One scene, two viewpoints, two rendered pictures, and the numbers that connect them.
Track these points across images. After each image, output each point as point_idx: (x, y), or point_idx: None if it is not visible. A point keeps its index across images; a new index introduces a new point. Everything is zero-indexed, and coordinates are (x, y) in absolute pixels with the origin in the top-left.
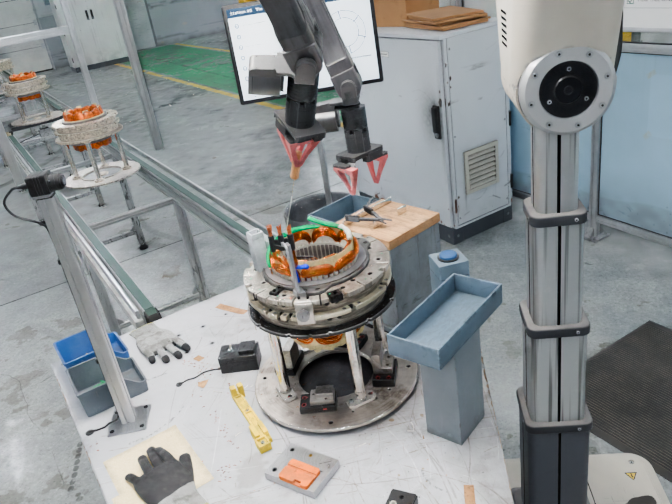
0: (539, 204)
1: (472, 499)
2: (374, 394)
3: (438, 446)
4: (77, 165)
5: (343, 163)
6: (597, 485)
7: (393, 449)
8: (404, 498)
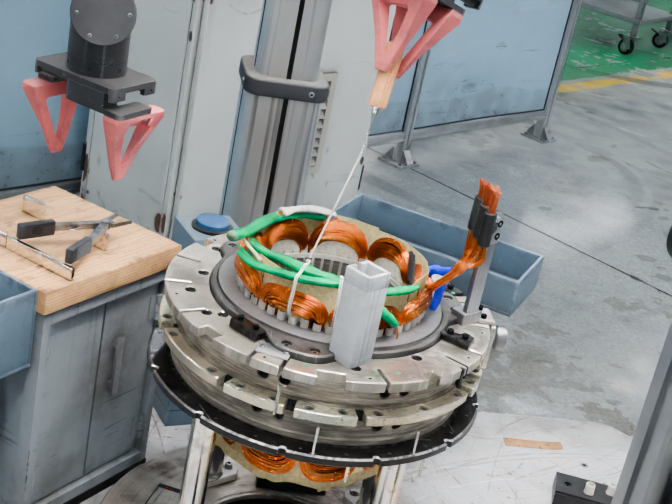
0: (316, 67)
1: (528, 441)
2: (356, 489)
3: (439, 456)
4: None
5: (120, 105)
6: None
7: (457, 498)
8: (568, 481)
